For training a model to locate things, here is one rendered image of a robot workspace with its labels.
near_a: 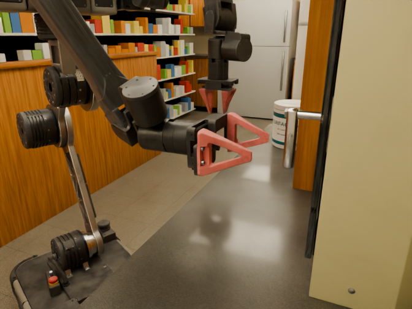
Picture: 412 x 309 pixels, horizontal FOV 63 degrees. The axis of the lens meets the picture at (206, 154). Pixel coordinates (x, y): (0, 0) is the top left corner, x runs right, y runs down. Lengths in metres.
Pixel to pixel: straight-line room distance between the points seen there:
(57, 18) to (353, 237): 0.55
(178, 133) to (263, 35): 4.99
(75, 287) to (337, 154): 1.42
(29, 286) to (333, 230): 1.52
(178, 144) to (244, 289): 0.24
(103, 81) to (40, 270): 1.40
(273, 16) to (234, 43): 4.59
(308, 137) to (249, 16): 4.79
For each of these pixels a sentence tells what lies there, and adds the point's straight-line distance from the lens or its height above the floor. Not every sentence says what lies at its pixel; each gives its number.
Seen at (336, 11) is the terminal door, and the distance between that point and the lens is 0.44.
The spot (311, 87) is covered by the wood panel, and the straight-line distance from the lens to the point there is 0.81.
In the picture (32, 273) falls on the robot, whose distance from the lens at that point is 1.88.
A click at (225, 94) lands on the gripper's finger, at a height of 1.15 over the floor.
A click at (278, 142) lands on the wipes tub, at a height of 0.96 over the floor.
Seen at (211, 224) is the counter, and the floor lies 0.94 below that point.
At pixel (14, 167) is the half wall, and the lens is 2.54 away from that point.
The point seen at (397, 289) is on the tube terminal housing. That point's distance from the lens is 0.54.
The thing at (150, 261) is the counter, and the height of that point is 0.94.
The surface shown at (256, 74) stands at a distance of 5.54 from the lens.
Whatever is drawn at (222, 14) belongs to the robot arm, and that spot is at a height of 1.35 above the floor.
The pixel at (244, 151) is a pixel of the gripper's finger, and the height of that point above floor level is 1.15.
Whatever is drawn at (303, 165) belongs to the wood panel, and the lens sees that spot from 0.86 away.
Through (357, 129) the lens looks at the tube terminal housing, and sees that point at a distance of 0.44.
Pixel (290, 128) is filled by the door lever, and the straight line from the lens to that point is 0.50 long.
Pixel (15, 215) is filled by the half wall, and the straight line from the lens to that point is 2.63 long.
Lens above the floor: 1.31
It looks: 20 degrees down
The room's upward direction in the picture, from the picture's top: straight up
